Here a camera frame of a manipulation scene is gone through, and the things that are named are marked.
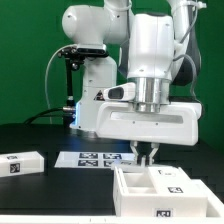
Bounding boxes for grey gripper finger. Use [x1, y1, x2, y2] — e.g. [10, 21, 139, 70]
[130, 141, 143, 165]
[147, 143, 160, 166]

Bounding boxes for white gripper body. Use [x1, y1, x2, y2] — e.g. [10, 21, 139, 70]
[96, 102, 202, 146]

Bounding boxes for white cabinet door panel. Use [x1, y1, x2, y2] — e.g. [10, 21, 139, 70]
[148, 166, 194, 197]
[111, 162, 146, 173]

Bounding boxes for white cabinet body box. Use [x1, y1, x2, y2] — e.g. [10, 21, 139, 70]
[113, 168, 208, 217]

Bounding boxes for white cabinet top block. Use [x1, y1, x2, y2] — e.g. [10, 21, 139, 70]
[0, 151, 44, 177]

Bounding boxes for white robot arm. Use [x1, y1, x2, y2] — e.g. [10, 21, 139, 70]
[62, 0, 205, 149]

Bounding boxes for white marker sheet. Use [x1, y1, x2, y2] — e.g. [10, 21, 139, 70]
[55, 151, 134, 169]

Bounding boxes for grey sleeved wrist cable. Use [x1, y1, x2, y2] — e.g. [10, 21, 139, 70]
[171, 0, 201, 101]

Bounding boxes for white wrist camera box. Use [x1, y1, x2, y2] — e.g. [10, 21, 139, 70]
[103, 82, 136, 101]

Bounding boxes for white corner guide rail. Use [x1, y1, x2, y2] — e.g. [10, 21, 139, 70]
[193, 179, 224, 218]

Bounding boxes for black base cables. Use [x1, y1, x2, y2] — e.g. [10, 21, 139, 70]
[23, 106, 78, 125]

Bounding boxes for black camera on stand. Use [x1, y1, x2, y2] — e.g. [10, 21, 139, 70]
[57, 44, 109, 107]

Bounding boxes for grey camera cable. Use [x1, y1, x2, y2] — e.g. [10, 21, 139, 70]
[44, 43, 78, 110]

